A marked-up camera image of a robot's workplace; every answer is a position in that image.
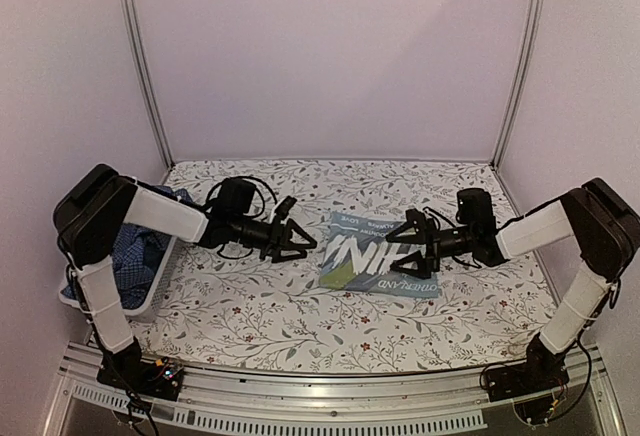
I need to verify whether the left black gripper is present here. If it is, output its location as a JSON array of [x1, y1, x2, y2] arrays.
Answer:
[[231, 214, 318, 264]]

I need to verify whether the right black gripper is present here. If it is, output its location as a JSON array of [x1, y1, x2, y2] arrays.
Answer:
[[387, 213, 477, 279]]

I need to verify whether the light blue t-shirt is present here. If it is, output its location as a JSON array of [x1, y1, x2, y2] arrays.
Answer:
[[319, 212, 440, 299]]

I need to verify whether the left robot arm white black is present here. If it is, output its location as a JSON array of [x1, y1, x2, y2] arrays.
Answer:
[[53, 164, 317, 390]]

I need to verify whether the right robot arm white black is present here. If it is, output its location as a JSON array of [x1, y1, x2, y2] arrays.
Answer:
[[385, 178, 639, 392]]

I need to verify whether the white plastic laundry basket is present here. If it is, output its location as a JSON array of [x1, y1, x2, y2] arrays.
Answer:
[[58, 235, 179, 323]]

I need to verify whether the floral patterned table mat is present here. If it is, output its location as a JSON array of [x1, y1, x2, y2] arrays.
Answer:
[[133, 160, 555, 373]]

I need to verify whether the dark blue checkered shirt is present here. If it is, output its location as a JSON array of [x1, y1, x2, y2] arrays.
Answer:
[[53, 185, 193, 310]]

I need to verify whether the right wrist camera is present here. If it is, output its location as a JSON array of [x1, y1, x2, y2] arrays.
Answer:
[[405, 208, 429, 233]]

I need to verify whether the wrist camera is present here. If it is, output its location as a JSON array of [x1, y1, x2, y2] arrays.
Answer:
[[405, 208, 429, 233], [270, 196, 297, 222]]

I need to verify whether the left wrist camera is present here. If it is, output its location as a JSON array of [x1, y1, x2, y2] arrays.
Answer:
[[270, 196, 297, 222]]

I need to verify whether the front aluminium rail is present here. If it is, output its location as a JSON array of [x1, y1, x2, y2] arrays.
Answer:
[[44, 343, 631, 435]]

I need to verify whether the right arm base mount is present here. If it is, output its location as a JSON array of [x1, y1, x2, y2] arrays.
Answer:
[[479, 357, 569, 402]]

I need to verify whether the right aluminium frame post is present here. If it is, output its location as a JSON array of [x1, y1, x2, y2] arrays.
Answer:
[[491, 0, 544, 172]]

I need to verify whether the aluminium frame post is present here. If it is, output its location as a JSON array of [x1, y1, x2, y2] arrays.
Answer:
[[120, 0, 175, 169], [491, 0, 544, 172]]

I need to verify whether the left aluminium frame post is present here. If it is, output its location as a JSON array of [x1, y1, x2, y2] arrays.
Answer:
[[120, 0, 175, 169]]

